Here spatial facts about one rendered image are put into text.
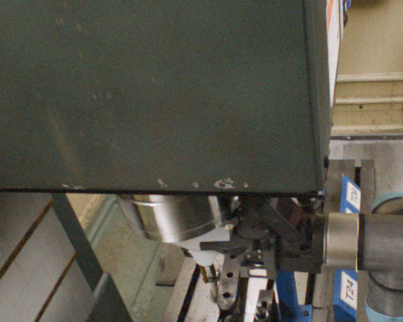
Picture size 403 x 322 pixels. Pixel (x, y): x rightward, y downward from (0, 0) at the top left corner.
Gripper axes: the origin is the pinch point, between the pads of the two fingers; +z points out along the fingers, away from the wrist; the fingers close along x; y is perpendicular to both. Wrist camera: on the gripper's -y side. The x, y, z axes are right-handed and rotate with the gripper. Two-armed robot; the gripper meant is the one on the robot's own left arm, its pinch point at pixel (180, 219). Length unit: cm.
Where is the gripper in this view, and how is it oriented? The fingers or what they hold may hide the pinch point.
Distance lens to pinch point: 72.2
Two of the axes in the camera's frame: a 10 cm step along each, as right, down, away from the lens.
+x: 2.1, -6.4, 7.4
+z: -9.7, -0.4, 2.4
